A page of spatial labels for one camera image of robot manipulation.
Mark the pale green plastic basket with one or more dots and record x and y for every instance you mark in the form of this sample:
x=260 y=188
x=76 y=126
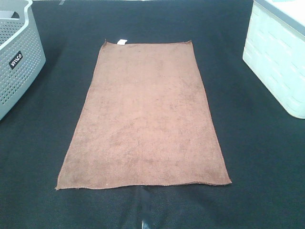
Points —
x=275 y=50

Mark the grey perforated laundry basket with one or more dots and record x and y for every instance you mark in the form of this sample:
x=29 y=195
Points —
x=21 y=53

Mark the brown microfiber towel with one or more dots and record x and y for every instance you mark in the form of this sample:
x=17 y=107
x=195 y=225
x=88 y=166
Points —
x=145 y=121

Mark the black table cloth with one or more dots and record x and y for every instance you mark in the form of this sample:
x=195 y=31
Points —
x=263 y=146

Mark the white towel label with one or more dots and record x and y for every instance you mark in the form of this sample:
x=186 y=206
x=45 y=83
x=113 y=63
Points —
x=122 y=42

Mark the black tape strip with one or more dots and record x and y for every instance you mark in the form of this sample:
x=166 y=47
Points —
x=146 y=207

